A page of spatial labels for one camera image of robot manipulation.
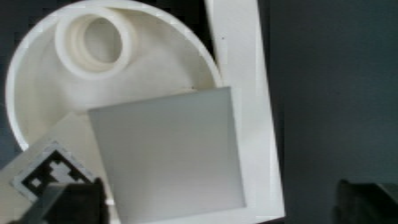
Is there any white round stool seat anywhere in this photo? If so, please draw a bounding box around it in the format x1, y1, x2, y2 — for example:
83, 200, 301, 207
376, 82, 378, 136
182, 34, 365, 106
5, 0, 223, 148

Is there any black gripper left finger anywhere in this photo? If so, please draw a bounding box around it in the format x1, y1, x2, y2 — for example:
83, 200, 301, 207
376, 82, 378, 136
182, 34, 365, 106
15, 178, 110, 224

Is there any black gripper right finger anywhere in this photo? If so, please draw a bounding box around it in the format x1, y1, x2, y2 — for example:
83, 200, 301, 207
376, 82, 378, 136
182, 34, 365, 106
333, 180, 398, 224

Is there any white U-shaped fence frame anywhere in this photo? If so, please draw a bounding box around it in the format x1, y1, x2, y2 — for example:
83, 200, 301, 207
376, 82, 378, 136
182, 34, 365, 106
202, 0, 287, 224

